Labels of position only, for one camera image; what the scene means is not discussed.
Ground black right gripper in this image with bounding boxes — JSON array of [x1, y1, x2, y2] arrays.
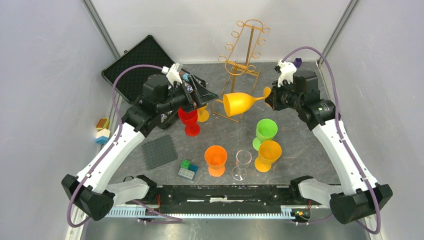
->
[[265, 78, 303, 111]]

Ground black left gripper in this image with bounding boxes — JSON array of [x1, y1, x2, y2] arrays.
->
[[157, 74, 219, 114]]

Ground yellow plastic wine glass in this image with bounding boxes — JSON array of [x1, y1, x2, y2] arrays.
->
[[197, 105, 210, 123], [254, 140, 283, 173], [222, 87, 272, 117]]

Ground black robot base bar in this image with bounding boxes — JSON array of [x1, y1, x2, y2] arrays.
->
[[141, 184, 318, 214]]

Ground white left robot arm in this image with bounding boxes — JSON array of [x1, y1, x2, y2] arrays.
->
[[61, 74, 218, 221]]

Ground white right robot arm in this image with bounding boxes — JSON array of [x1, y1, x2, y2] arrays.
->
[[265, 70, 393, 225]]

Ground red plastic wine glass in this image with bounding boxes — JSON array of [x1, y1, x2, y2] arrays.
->
[[177, 108, 200, 137]]

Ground green plastic wine glass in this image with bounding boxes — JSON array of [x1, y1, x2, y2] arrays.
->
[[252, 118, 278, 151]]

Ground orange plastic wine glass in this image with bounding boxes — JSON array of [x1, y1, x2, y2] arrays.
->
[[204, 145, 228, 177]]

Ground clear wine glass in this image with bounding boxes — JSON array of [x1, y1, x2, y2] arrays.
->
[[231, 149, 252, 181]]

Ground purple cube block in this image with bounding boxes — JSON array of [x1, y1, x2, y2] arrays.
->
[[293, 57, 303, 68]]

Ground black poker chip case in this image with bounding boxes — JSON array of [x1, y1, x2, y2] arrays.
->
[[101, 34, 207, 130]]

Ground grey building baseplate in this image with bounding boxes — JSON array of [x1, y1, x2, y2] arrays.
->
[[141, 135, 178, 170]]

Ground green grey blue bricks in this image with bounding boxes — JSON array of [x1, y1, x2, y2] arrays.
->
[[177, 159, 199, 181]]

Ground yellow orange toy brick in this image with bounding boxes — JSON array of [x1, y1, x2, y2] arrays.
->
[[95, 117, 110, 131]]

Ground white blue toy brick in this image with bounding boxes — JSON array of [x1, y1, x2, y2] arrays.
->
[[95, 128, 111, 145]]

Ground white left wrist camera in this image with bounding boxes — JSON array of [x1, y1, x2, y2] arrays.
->
[[161, 62, 183, 86]]

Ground gold wire wine glass rack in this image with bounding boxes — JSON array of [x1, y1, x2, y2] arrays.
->
[[211, 19, 270, 123]]

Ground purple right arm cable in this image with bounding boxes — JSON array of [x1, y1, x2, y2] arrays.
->
[[281, 46, 382, 235]]

